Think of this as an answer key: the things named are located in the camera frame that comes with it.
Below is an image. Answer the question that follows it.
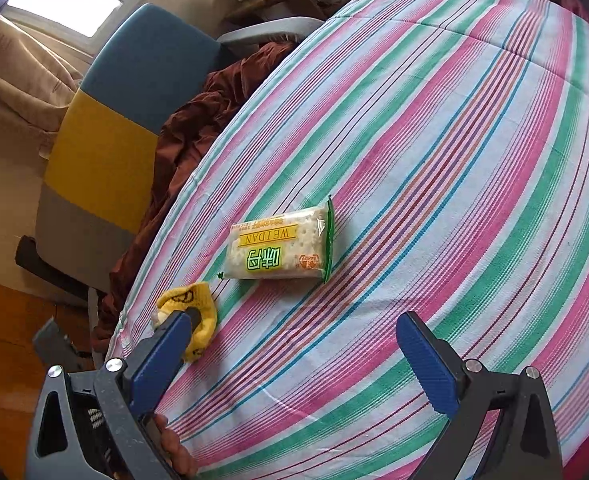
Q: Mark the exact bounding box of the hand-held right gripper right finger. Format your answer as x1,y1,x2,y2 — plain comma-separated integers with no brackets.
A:
396,311,564,480

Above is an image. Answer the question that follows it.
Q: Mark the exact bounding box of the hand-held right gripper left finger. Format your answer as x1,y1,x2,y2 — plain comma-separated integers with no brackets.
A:
24,311,194,480

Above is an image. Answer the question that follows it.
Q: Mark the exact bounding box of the yellow snack packet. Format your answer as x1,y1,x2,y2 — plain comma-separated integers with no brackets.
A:
150,282,218,363

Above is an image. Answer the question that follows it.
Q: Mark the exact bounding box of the green white cracker packet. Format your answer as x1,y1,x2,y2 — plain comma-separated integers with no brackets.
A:
218,195,335,283

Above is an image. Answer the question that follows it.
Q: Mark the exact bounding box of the person's right hand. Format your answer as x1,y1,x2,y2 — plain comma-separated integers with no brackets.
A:
152,412,198,480

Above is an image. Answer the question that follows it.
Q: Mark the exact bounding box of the black rolled mat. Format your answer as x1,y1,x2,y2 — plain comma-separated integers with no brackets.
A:
15,236,88,293

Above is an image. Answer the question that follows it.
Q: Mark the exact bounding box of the person's red clothing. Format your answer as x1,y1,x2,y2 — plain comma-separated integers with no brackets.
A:
563,430,589,480

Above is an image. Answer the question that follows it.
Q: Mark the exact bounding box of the grey yellow blue chair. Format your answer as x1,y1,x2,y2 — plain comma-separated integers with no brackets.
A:
15,2,325,361

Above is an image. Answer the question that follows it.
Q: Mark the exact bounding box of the dark red blanket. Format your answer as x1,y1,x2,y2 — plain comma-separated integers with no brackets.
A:
97,40,297,331

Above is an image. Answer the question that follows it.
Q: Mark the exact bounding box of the beige patterned curtain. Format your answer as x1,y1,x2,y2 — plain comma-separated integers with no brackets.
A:
0,12,92,133

